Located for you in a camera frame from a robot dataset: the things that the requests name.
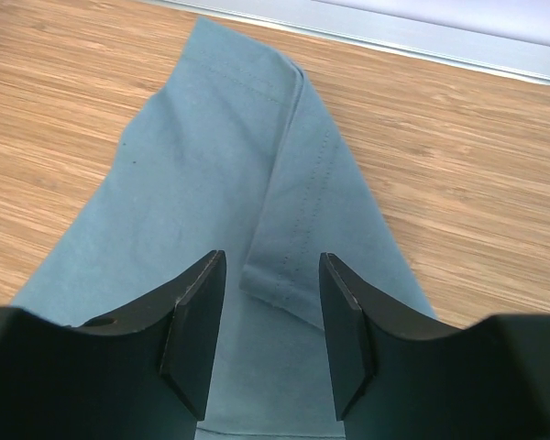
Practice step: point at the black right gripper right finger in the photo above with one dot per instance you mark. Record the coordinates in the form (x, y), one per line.
(399, 374)

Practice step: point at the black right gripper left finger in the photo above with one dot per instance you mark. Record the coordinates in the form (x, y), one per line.
(141, 371)

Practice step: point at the light blue t shirt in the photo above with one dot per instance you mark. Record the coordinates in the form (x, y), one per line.
(235, 152)

